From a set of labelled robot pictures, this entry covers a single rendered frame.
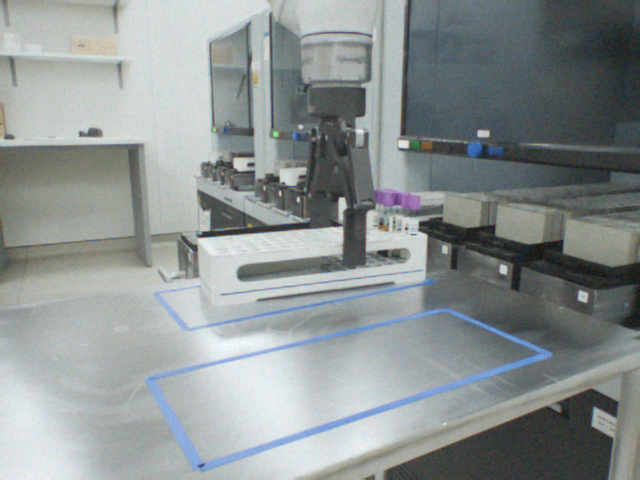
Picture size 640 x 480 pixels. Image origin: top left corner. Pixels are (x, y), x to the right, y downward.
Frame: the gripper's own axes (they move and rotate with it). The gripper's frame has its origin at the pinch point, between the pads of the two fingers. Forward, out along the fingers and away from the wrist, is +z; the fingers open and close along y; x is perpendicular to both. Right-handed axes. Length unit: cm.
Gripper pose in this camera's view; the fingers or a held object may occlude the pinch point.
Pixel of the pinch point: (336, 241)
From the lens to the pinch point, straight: 73.1
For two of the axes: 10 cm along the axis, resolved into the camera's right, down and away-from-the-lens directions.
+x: 9.3, -0.9, 3.7
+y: 3.8, 2.0, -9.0
